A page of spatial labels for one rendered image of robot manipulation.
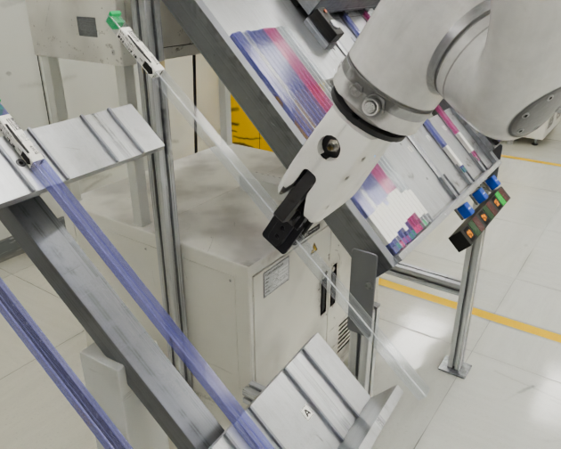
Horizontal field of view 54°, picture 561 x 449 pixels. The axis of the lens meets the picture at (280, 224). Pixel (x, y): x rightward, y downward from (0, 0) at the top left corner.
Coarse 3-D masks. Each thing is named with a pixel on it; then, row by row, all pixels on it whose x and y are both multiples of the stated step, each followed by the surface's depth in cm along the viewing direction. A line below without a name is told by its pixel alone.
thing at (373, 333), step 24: (120, 24) 57; (168, 96) 57; (192, 120) 56; (216, 144) 56; (240, 168) 56; (264, 192) 56; (312, 264) 55; (336, 288) 55; (360, 312) 55; (384, 336) 55; (408, 384) 54
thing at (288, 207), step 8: (304, 176) 47; (312, 176) 47; (296, 184) 47; (304, 184) 47; (312, 184) 47; (296, 192) 48; (304, 192) 47; (288, 200) 48; (296, 200) 48; (280, 208) 48; (288, 208) 48; (296, 208) 49; (280, 216) 48; (288, 216) 48
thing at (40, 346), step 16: (0, 288) 46; (0, 304) 45; (16, 304) 46; (16, 320) 45; (32, 320) 46; (32, 336) 45; (32, 352) 45; (48, 352) 45; (48, 368) 45; (64, 368) 45; (64, 384) 45; (80, 384) 46; (80, 400) 45; (80, 416) 45; (96, 416) 45; (96, 432) 45; (112, 432) 45; (112, 448) 44; (128, 448) 45
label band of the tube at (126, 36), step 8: (120, 32) 57; (128, 32) 57; (120, 40) 58; (128, 40) 57; (136, 40) 58; (128, 48) 57; (136, 48) 57; (144, 48) 58; (136, 56) 57; (144, 56) 57; (152, 56) 58; (144, 64) 57; (152, 64) 57; (160, 64) 58; (152, 72) 57
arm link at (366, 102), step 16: (352, 64) 43; (336, 80) 44; (352, 80) 43; (352, 96) 43; (368, 96) 42; (384, 96) 41; (368, 112) 42; (384, 112) 42; (400, 112) 42; (416, 112) 42; (384, 128) 43; (400, 128) 43; (416, 128) 44
